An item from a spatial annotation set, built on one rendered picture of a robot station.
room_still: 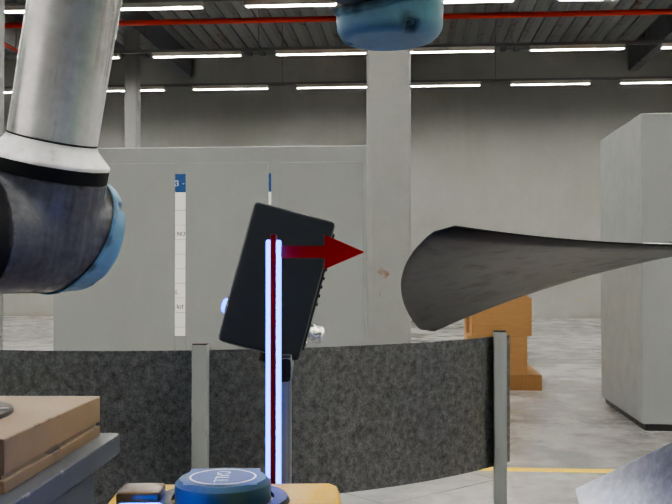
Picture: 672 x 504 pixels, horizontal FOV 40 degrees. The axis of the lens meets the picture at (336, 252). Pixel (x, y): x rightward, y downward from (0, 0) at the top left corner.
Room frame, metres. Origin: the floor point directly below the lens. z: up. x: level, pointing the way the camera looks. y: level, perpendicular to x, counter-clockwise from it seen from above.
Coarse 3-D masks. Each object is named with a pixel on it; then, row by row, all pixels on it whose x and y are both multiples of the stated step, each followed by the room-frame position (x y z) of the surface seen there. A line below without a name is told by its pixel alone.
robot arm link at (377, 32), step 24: (336, 0) 0.60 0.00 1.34; (360, 0) 0.60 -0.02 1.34; (384, 0) 0.60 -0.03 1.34; (408, 0) 0.60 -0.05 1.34; (432, 0) 0.61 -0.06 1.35; (360, 24) 0.61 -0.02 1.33; (384, 24) 0.60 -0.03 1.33; (408, 24) 0.61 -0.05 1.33; (432, 24) 0.61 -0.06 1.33; (360, 48) 0.65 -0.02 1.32; (384, 48) 0.65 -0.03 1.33; (408, 48) 0.65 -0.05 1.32
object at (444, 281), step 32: (416, 256) 0.60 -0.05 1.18; (448, 256) 0.60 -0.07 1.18; (480, 256) 0.60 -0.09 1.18; (512, 256) 0.60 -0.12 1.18; (544, 256) 0.61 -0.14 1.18; (576, 256) 0.61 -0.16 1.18; (608, 256) 0.63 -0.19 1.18; (640, 256) 0.65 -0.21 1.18; (416, 288) 0.67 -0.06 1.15; (448, 288) 0.68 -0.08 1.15; (480, 288) 0.69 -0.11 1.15; (512, 288) 0.71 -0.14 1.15; (544, 288) 0.73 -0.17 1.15; (416, 320) 0.73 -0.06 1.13; (448, 320) 0.75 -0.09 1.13
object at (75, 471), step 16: (80, 448) 0.86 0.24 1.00; (96, 448) 0.86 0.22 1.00; (112, 448) 0.91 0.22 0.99; (64, 464) 0.79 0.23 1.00; (80, 464) 0.81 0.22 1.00; (96, 464) 0.86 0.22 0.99; (32, 480) 0.74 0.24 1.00; (48, 480) 0.74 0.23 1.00; (64, 480) 0.77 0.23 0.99; (80, 480) 0.82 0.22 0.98; (0, 496) 0.68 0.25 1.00; (16, 496) 0.68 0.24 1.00; (32, 496) 0.70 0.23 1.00; (48, 496) 0.74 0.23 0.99; (64, 496) 0.81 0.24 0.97; (80, 496) 0.86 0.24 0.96
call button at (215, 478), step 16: (192, 480) 0.38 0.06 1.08; (208, 480) 0.38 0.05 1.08; (224, 480) 0.38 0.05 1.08; (240, 480) 0.38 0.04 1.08; (256, 480) 0.38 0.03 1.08; (176, 496) 0.38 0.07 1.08; (192, 496) 0.37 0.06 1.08; (208, 496) 0.37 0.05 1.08; (224, 496) 0.37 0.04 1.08; (240, 496) 0.37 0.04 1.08; (256, 496) 0.37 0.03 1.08
